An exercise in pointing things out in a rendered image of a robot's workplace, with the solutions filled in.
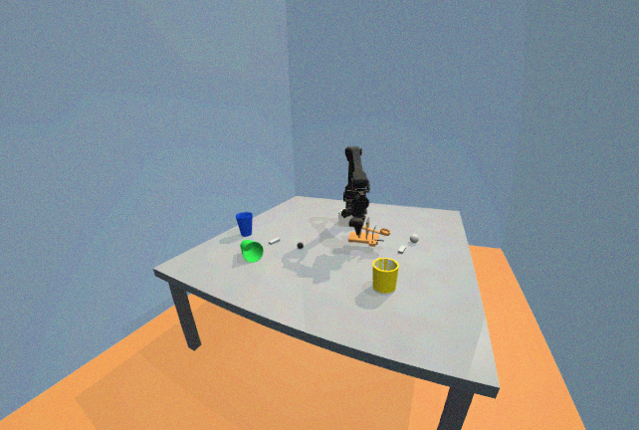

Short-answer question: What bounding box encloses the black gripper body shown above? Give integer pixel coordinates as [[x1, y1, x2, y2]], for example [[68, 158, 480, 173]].
[[349, 203, 367, 228]]

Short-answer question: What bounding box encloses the blue cup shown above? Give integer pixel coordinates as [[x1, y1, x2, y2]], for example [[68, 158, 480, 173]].
[[235, 213, 253, 237]]

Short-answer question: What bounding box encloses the green cup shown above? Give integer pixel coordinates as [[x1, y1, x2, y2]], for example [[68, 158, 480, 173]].
[[240, 240, 264, 263]]

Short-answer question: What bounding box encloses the yellow open cylinder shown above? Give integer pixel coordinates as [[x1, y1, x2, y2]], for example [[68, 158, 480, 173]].
[[372, 258, 399, 296]]

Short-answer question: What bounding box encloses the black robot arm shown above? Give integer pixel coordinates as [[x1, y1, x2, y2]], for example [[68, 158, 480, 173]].
[[341, 146, 370, 218]]

